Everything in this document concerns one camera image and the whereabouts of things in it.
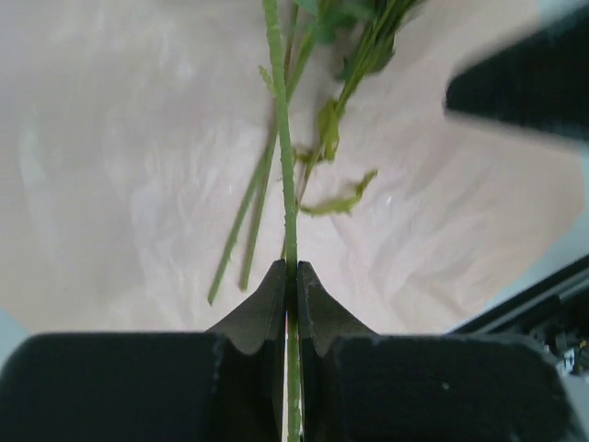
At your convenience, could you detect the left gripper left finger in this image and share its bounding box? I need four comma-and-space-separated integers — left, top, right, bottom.
1, 261, 286, 441

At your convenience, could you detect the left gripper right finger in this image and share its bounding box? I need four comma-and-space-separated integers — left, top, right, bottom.
297, 262, 584, 441

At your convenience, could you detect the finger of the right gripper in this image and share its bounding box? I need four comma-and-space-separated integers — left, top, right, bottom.
445, 13, 588, 138

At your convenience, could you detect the artificial rose bouquet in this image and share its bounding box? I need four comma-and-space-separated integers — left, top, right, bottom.
207, 0, 420, 302

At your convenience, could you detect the cream white rose stem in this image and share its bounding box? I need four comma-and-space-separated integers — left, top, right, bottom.
261, 1, 304, 441

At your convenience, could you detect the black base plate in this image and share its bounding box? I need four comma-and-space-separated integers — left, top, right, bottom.
454, 256, 588, 380

